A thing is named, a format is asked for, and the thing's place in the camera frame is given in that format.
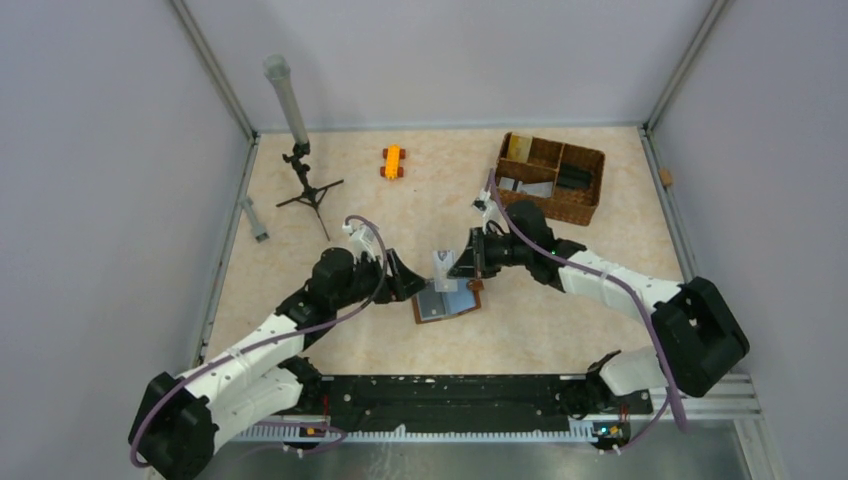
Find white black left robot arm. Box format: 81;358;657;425
128;248;427;479

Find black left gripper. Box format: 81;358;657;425
332;248;430;310

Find brown leather card holder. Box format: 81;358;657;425
412;280;484;325

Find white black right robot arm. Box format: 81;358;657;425
447;201;750;412

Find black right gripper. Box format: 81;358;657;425
448;227;531;280

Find orange toy car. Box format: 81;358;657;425
379;144;406;180

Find black credit card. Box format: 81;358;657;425
415;290;446;323

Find aluminium frame rail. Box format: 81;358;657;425
638;126;761;422

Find small wooden block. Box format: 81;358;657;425
658;168;674;188

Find grey metal bracket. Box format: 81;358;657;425
239;195;269;243

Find silver white credit card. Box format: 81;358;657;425
432;250;459;293

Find woven wicker divided basket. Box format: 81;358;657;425
495;132;606;226

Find gold credit card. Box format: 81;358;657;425
505;134;533;163

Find black tripod with grey tube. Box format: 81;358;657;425
262;54;344;241

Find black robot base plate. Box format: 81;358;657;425
278;374;654;433

